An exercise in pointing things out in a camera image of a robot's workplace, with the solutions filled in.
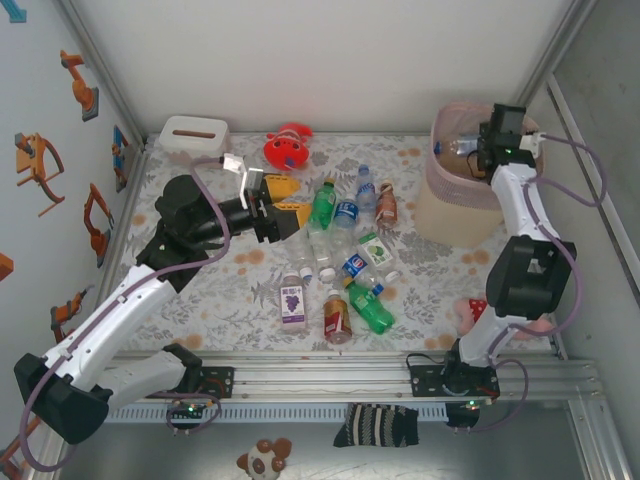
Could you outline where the red plush toy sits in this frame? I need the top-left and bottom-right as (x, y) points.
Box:
(263, 123), (314, 174)

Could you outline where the orange gripper wall sticker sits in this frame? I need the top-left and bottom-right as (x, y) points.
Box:
(13, 132), (66, 217)

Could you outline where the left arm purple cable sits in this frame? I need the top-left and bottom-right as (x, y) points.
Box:
(18, 157), (232, 472)

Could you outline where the aluminium frame post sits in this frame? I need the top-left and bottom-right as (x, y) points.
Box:
(517, 0), (599, 104)
(53, 0), (147, 146)

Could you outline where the brown drink bottle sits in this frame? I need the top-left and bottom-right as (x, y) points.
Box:
(374, 180), (399, 231)

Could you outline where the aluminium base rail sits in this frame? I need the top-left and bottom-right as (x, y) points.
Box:
(48, 349), (604, 404)

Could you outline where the clear bottle red cap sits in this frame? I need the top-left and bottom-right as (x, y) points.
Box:
(432, 138), (482, 157)

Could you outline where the grape juice bottle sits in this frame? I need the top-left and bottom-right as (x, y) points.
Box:
(278, 268), (307, 335)

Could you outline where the green bottle yellow cap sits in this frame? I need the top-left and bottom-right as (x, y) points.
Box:
(342, 277), (396, 335)

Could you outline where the black striped sock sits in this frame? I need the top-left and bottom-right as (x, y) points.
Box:
(332, 402), (420, 449)

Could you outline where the white slotted cable duct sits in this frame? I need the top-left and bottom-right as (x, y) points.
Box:
(67, 403), (451, 425)

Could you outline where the clear bottle white cap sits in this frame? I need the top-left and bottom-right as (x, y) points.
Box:
(305, 227), (339, 281)

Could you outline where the pink plush toy dotted dress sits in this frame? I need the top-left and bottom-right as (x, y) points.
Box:
(452, 295), (556, 342)

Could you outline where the small controller board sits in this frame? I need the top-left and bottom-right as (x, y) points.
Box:
(446, 398), (482, 429)
(167, 398), (209, 419)

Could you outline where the white tissue box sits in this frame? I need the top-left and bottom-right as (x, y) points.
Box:
(158, 114), (232, 170)

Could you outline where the beige bin with pink mesh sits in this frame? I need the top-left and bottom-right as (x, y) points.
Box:
(414, 101), (546, 249)

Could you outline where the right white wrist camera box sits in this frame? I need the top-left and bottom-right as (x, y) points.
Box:
(518, 129), (547, 152)

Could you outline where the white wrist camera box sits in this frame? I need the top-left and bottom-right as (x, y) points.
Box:
(221, 153), (265, 210)
(518, 129), (547, 152)

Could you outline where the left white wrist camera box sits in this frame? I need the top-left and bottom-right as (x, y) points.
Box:
(221, 153), (265, 210)

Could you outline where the blue orange wall sticker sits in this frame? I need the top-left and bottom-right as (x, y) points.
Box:
(112, 124), (130, 194)

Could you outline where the lime label clear bottle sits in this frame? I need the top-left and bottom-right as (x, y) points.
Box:
(355, 230), (404, 285)

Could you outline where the red gold label bottle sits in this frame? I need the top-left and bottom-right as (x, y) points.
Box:
(322, 288), (354, 346)

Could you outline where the pepsi label clear bottle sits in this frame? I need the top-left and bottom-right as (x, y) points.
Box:
(341, 252), (386, 297)

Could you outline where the blue label water bottle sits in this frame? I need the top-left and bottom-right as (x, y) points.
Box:
(329, 193), (362, 251)

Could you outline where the floral table cloth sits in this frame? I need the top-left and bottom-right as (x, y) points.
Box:
(107, 132), (566, 354)

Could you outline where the brown white plush dog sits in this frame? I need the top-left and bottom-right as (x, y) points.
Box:
(235, 437), (294, 480)

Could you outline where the green bottle dark cap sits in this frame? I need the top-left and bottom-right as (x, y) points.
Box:
(305, 178), (337, 232)

